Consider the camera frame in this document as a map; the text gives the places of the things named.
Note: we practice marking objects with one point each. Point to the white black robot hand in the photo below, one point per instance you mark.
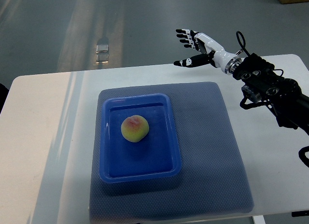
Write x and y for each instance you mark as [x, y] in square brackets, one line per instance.
[210, 52]

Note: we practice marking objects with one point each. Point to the green red peach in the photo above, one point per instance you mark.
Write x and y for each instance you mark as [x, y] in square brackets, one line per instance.
[134, 128]

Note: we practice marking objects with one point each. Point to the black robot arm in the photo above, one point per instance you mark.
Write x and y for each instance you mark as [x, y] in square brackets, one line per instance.
[263, 87]

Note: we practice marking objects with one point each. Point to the metal floor plate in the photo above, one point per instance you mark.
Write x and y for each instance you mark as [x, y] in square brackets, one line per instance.
[102, 51]

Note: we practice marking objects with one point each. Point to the blue plastic tray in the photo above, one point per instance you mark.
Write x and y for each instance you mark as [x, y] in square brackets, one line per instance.
[156, 156]

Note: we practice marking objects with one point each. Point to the grey blue textured mat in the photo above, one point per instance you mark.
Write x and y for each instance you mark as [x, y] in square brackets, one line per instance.
[212, 180]

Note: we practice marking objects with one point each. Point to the black bracket under table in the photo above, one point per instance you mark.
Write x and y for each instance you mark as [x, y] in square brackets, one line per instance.
[300, 213]

